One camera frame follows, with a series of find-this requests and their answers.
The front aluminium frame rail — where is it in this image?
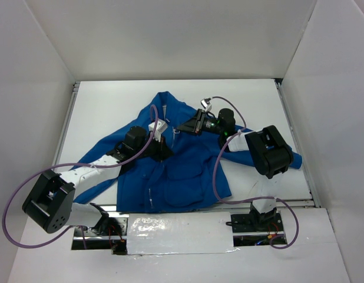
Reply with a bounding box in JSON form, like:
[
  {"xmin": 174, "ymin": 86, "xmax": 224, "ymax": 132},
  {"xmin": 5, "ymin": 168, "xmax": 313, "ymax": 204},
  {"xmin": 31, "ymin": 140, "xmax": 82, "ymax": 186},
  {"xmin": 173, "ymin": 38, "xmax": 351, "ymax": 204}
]
[{"xmin": 102, "ymin": 200, "xmax": 315, "ymax": 213}]

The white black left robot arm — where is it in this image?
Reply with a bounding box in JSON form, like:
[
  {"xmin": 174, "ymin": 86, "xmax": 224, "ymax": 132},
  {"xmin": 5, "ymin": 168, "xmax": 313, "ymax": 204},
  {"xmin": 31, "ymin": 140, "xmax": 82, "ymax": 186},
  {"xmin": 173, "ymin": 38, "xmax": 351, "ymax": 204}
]
[{"xmin": 22, "ymin": 121, "xmax": 173, "ymax": 234}]

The aluminium frame rail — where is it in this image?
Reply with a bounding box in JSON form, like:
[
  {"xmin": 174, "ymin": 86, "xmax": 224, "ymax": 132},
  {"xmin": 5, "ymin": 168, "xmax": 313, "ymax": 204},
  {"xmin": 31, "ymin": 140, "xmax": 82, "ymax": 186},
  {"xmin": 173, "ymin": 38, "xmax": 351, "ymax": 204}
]
[
  {"xmin": 52, "ymin": 81, "xmax": 81, "ymax": 165},
  {"xmin": 273, "ymin": 78, "xmax": 322, "ymax": 208},
  {"xmin": 102, "ymin": 200, "xmax": 315, "ymax": 213}
]

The white front cover panel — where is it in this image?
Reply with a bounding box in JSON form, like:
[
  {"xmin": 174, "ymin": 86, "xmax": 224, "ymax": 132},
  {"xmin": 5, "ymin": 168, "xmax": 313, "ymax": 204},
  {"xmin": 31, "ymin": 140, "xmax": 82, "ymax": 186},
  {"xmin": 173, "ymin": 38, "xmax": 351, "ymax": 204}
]
[{"xmin": 127, "ymin": 212, "xmax": 234, "ymax": 255}]

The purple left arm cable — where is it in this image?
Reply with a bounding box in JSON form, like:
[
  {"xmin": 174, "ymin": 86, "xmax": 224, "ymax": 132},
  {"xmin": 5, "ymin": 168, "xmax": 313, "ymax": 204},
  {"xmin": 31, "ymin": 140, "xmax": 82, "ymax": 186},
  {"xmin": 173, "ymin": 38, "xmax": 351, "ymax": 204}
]
[{"xmin": 2, "ymin": 106, "xmax": 159, "ymax": 249}]

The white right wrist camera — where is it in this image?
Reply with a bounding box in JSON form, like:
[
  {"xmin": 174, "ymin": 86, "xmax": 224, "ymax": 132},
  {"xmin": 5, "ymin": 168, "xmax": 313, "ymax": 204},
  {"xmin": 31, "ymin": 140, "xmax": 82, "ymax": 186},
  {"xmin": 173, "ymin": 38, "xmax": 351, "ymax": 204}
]
[{"xmin": 200, "ymin": 97, "xmax": 213, "ymax": 113}]

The blue zip-up jacket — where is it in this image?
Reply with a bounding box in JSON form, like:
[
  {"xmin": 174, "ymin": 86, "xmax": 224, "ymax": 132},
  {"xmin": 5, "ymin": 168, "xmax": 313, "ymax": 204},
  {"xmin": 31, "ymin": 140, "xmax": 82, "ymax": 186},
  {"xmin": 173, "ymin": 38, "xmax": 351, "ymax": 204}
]
[{"xmin": 72, "ymin": 91, "xmax": 303, "ymax": 213}]

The right aluminium frame rail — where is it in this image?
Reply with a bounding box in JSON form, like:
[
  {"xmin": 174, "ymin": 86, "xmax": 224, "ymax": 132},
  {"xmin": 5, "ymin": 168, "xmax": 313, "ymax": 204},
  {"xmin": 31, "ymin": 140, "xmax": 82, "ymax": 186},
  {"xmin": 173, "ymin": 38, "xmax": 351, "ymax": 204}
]
[{"xmin": 273, "ymin": 78, "xmax": 322, "ymax": 208}]

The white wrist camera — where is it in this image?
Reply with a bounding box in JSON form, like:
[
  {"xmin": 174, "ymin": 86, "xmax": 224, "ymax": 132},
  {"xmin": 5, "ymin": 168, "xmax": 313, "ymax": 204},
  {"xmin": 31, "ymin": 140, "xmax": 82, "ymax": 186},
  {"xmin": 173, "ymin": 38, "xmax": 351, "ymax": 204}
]
[
  {"xmin": 200, "ymin": 97, "xmax": 213, "ymax": 113},
  {"xmin": 148, "ymin": 119, "xmax": 168, "ymax": 142}
]

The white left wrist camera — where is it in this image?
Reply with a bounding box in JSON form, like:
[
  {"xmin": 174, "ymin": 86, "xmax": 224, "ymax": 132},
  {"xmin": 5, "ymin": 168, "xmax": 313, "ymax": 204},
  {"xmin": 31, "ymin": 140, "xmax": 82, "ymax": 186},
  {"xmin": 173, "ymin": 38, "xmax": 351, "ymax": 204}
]
[{"xmin": 148, "ymin": 119, "xmax": 168, "ymax": 142}]

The left aluminium frame rail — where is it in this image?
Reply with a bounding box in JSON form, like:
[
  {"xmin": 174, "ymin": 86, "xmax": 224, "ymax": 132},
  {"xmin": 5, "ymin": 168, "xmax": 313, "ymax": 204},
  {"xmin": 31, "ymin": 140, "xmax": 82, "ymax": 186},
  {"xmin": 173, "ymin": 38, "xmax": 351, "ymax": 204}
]
[{"xmin": 52, "ymin": 81, "xmax": 81, "ymax": 165}]

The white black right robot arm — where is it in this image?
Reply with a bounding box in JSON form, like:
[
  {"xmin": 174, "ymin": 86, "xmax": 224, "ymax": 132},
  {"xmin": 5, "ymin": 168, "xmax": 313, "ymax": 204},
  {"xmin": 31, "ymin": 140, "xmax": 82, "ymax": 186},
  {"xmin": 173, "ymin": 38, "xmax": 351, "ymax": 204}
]
[{"xmin": 177, "ymin": 108, "xmax": 294, "ymax": 201}]

